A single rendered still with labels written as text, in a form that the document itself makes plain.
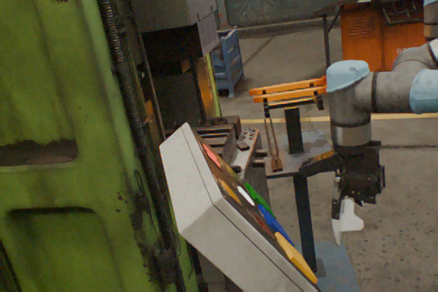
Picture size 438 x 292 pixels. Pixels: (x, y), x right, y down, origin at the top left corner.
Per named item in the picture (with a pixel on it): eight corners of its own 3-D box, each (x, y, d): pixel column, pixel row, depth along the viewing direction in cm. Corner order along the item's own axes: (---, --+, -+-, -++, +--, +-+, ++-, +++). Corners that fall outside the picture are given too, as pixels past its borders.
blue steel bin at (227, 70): (246, 78, 577) (238, 25, 552) (234, 97, 506) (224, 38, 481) (166, 86, 612) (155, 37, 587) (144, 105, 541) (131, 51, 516)
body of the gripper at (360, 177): (375, 208, 81) (372, 152, 76) (331, 200, 86) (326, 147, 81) (385, 189, 86) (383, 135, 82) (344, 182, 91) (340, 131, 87)
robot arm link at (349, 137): (323, 126, 80) (339, 110, 86) (325, 148, 82) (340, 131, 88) (364, 129, 76) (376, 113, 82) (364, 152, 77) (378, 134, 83)
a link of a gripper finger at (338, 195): (336, 220, 81) (342, 174, 83) (328, 218, 82) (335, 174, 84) (344, 221, 85) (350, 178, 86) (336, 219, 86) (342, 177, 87)
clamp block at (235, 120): (242, 130, 156) (239, 114, 154) (238, 140, 148) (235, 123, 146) (211, 133, 159) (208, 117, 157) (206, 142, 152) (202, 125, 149)
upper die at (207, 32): (219, 42, 133) (213, 12, 130) (203, 57, 115) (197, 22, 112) (101, 59, 144) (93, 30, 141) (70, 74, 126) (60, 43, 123)
